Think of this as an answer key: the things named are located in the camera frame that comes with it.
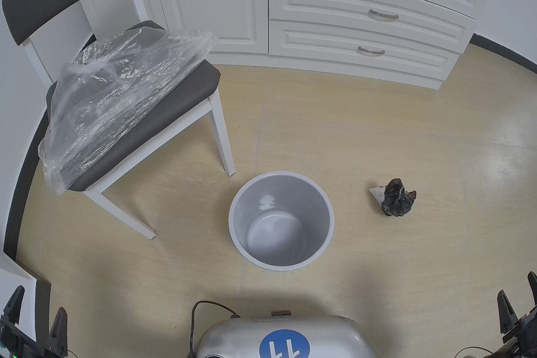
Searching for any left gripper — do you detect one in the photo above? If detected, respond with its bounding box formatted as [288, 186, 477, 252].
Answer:
[0, 285, 69, 358]

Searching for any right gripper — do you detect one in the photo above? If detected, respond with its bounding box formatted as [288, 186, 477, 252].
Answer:
[497, 271, 537, 353]

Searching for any white printed wrapper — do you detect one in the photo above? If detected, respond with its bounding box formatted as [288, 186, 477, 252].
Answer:
[368, 184, 387, 206]

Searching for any clear plastic bag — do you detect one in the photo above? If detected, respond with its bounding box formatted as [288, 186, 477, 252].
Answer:
[38, 28, 219, 196]

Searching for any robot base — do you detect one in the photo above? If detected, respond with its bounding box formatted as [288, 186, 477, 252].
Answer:
[197, 309, 378, 358]

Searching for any crumpled black plastic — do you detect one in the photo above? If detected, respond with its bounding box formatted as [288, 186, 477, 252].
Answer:
[380, 178, 417, 218]

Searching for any white trash bin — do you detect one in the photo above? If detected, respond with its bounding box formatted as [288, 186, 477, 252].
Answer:
[228, 170, 335, 271]

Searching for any thin black cable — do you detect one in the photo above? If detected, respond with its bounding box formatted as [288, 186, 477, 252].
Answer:
[452, 346, 491, 358]

